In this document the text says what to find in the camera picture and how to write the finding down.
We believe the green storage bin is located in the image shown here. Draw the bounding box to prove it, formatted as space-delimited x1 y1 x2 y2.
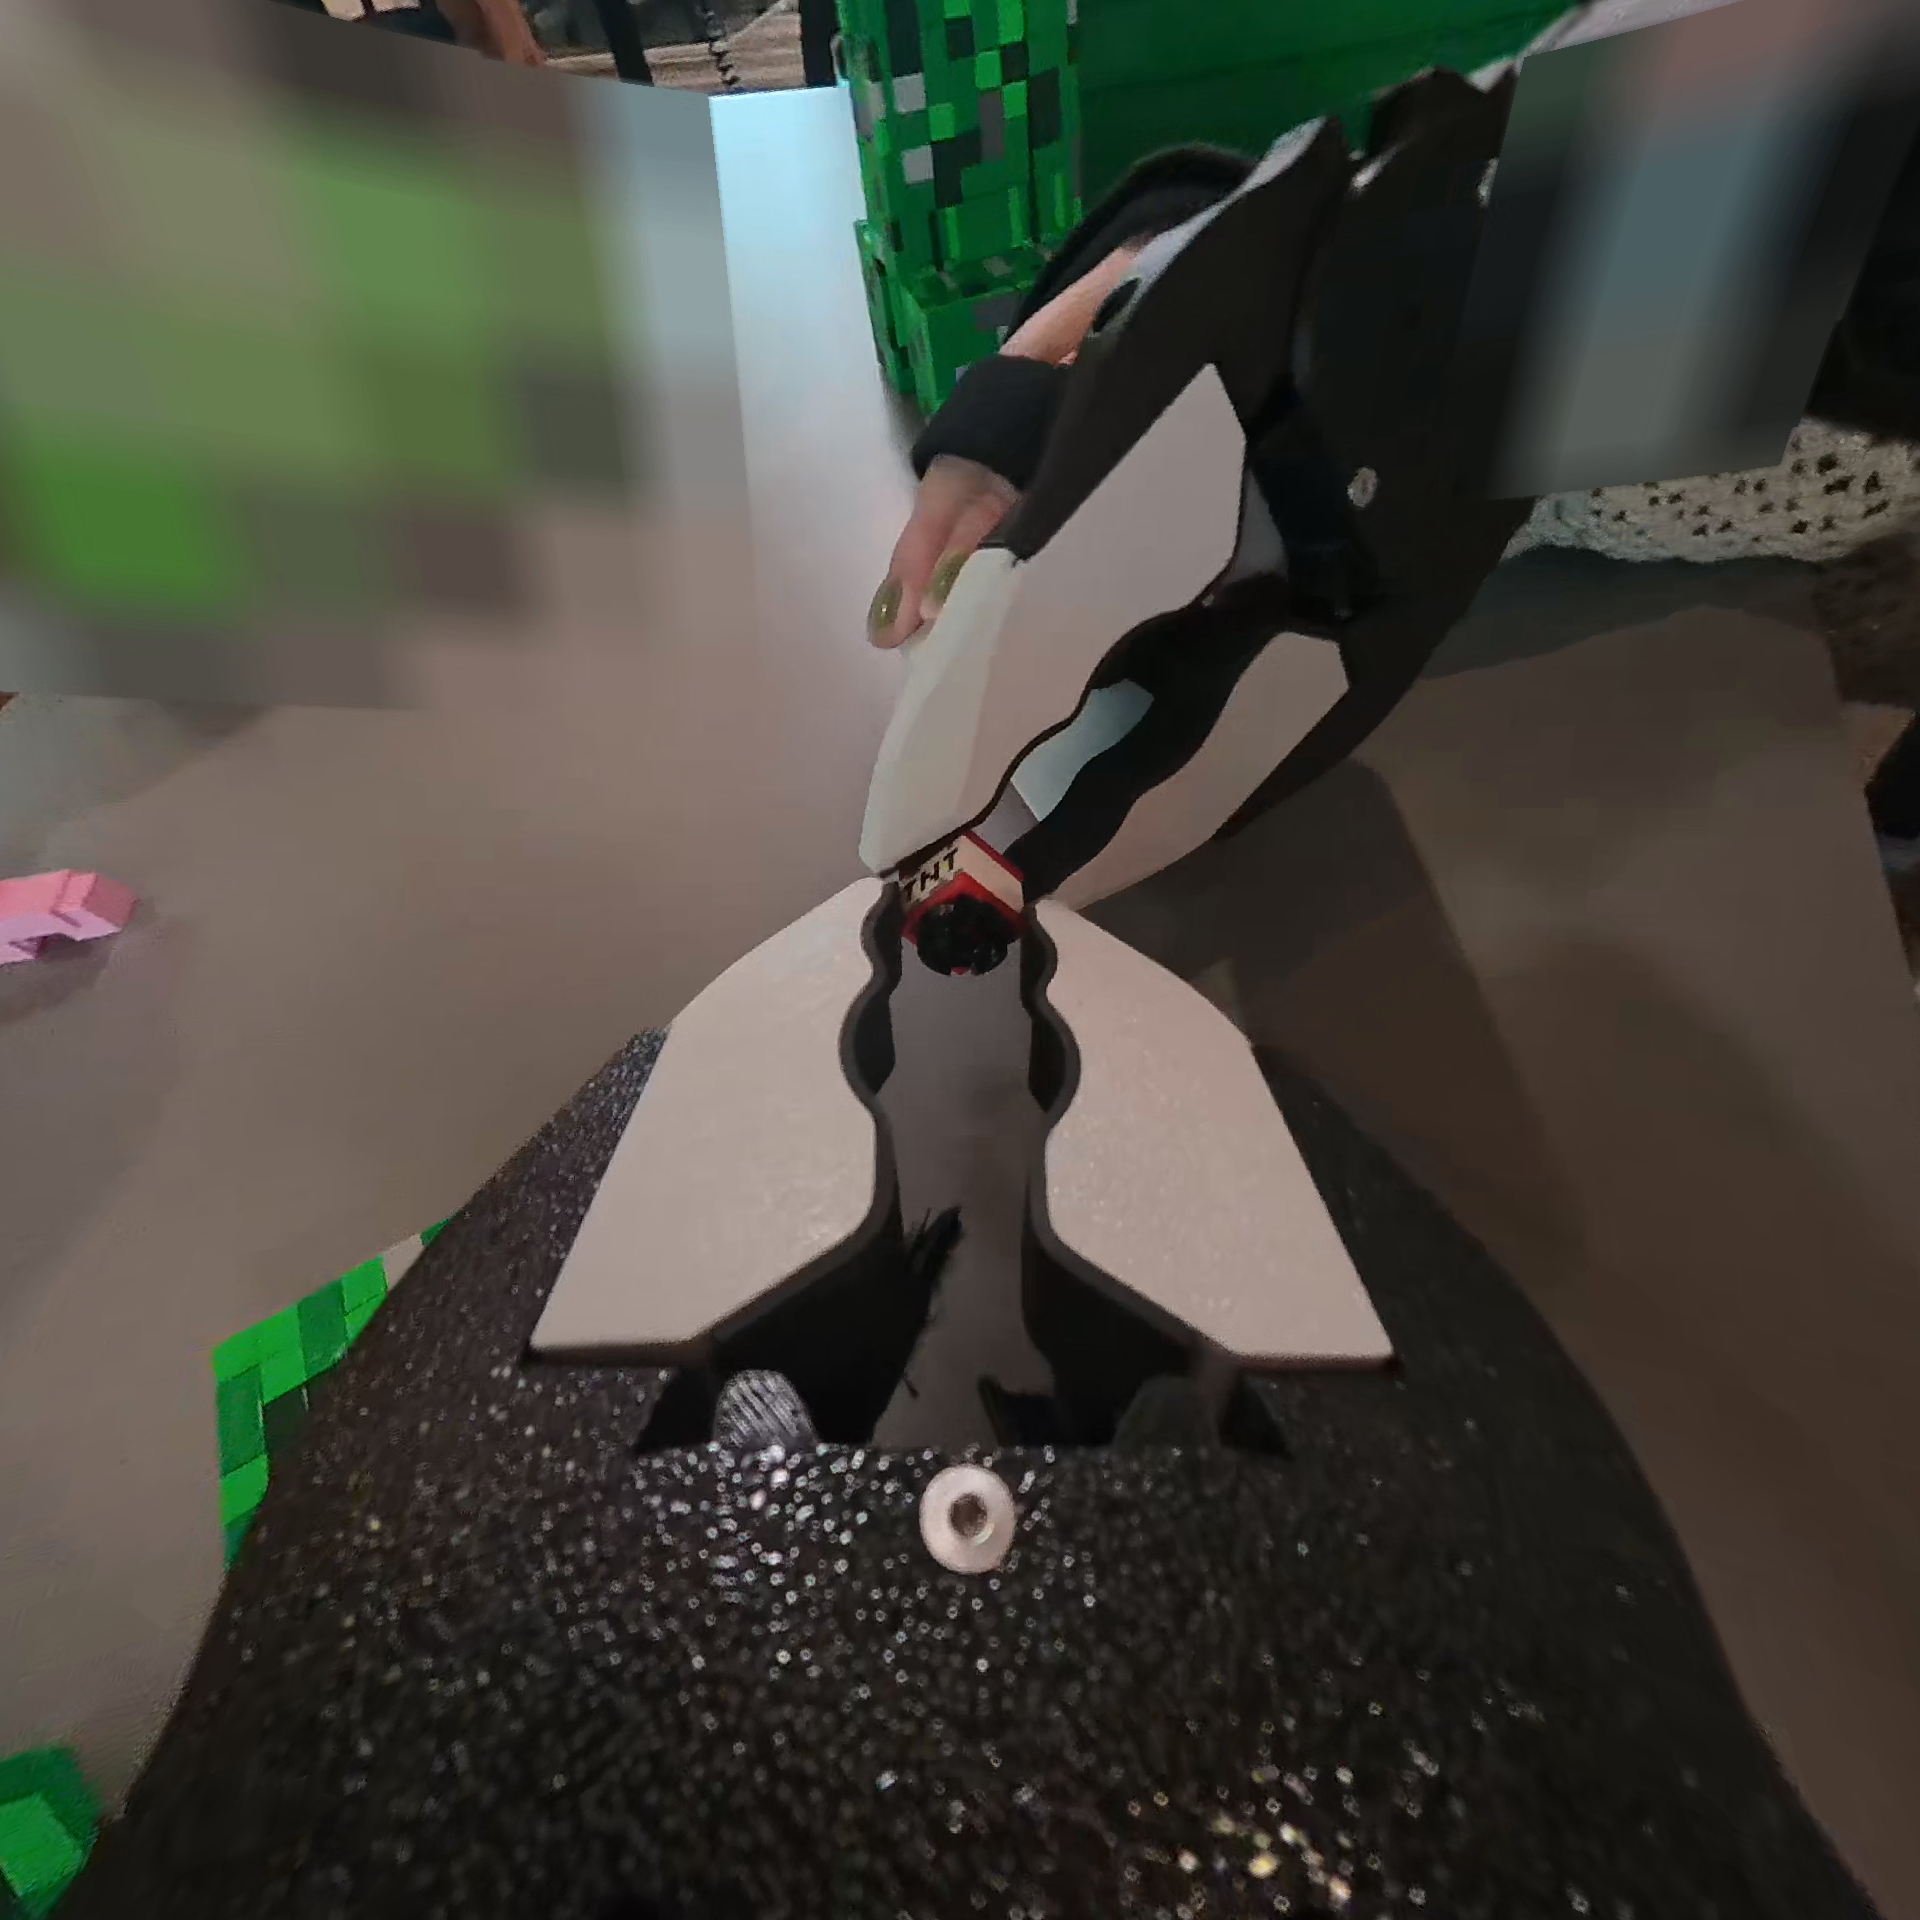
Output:
1073 0 1595 168

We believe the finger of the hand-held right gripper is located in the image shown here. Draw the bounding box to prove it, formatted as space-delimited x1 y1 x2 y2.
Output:
859 368 1254 883
1030 631 1354 912

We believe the pink lego pig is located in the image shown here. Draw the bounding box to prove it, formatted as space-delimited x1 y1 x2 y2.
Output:
0 871 140 966

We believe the person's right hand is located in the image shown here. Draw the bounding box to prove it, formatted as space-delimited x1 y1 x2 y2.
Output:
867 246 1148 654

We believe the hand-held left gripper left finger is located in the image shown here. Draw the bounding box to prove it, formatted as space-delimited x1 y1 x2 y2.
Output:
528 883 890 1365

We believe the green lego creeper body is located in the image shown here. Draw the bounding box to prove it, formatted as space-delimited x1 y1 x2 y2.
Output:
832 0 1085 413

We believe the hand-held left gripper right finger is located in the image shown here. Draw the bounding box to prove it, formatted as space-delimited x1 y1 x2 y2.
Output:
1030 900 1397 1376

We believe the green lego creeper head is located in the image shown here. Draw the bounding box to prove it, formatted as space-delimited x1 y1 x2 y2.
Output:
0 1223 453 1920

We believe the red lego block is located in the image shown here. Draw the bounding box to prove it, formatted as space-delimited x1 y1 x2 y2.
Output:
897 835 1033 975

